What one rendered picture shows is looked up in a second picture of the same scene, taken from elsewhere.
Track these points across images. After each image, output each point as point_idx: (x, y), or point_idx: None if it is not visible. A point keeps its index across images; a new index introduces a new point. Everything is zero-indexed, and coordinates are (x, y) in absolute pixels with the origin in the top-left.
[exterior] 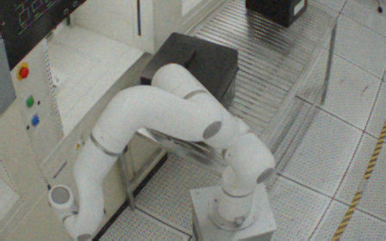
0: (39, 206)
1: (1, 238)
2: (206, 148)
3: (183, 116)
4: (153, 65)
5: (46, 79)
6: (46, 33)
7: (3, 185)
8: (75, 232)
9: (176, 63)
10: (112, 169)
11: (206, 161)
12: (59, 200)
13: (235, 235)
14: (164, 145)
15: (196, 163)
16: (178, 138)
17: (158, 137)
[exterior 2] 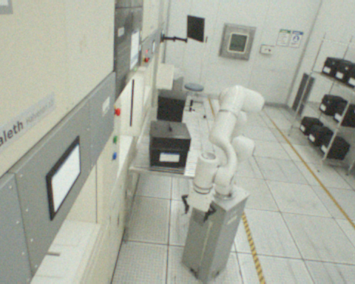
0: (106, 235)
1: (87, 278)
2: (186, 170)
3: (256, 97)
4: (155, 132)
5: (118, 128)
6: (122, 90)
7: (78, 223)
8: (230, 175)
9: (165, 130)
10: (123, 209)
11: (191, 174)
12: (211, 157)
13: (234, 201)
14: (167, 173)
15: (186, 177)
16: (252, 111)
17: (161, 171)
